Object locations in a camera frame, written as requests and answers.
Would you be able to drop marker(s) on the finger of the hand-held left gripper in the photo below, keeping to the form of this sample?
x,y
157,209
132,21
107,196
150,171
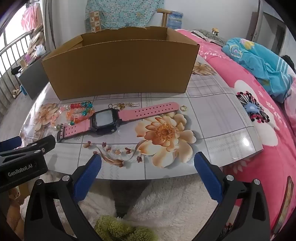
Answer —
x,y
46,142
10,143

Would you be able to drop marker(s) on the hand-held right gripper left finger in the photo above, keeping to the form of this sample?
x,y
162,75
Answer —
x,y
89,178

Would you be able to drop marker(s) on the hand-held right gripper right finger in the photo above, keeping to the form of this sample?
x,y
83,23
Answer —
x,y
208,177

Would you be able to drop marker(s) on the brown cardboard box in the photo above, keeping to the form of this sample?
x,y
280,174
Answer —
x,y
120,69

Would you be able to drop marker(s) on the pink floral bedsheet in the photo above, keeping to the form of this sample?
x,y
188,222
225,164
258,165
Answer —
x,y
254,166

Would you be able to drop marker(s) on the floral print table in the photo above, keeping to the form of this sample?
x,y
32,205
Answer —
x,y
208,129

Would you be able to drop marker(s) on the green fluffy cloth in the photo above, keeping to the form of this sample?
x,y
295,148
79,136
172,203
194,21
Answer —
x,y
120,229

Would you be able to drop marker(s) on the dark grey cabinet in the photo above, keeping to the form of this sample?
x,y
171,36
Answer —
x,y
34,74

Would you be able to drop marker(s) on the white plastic bag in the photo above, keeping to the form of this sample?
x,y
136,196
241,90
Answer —
x,y
40,49

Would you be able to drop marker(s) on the metal railing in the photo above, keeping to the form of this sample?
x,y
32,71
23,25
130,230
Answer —
x,y
11,48

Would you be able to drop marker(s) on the blue cartoon blanket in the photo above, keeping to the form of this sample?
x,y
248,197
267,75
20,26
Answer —
x,y
259,62

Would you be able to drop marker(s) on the pink hanging garment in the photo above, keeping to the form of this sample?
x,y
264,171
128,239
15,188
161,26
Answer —
x,y
31,17

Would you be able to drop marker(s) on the checkered patch cloth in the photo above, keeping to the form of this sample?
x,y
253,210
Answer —
x,y
95,22

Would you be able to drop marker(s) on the grey lace pillow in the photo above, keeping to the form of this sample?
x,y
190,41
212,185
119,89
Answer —
x,y
208,37

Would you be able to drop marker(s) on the dark cloth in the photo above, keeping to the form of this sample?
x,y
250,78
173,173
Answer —
x,y
289,61

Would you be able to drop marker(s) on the small yellow-capped figurine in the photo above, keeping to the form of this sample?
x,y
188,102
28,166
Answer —
x,y
215,31

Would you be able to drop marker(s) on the teal floral cloth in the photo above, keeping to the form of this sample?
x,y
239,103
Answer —
x,y
129,11

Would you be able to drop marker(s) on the wooden chair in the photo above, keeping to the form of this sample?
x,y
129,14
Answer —
x,y
164,17

